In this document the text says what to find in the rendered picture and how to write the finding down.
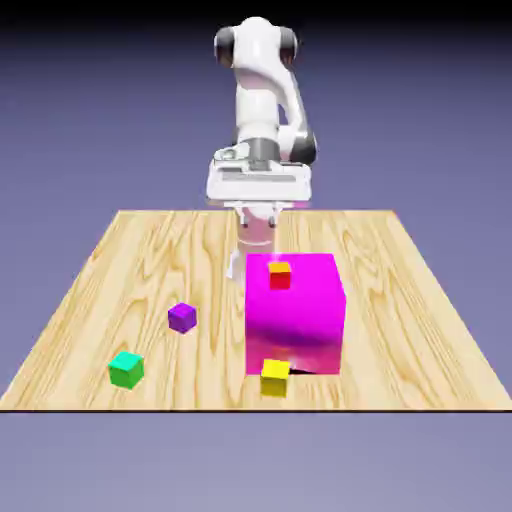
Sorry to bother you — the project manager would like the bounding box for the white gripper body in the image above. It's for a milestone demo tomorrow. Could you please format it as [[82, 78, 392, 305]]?
[[205, 158, 314, 210]]

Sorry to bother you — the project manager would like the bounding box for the small red cube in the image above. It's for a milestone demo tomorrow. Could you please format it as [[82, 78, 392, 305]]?
[[268, 261, 292, 291]]

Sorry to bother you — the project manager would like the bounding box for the small purple cube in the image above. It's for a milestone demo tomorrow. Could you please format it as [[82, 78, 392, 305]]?
[[166, 301, 198, 335]]

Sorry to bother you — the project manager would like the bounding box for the small yellow cube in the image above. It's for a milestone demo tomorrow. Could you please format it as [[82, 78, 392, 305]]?
[[259, 358, 292, 399]]

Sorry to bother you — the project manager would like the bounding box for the small green cube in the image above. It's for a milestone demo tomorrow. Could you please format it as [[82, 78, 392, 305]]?
[[107, 350, 146, 391]]

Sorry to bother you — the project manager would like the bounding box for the large magenta box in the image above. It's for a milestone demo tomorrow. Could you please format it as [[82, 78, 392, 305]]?
[[244, 252, 348, 377]]

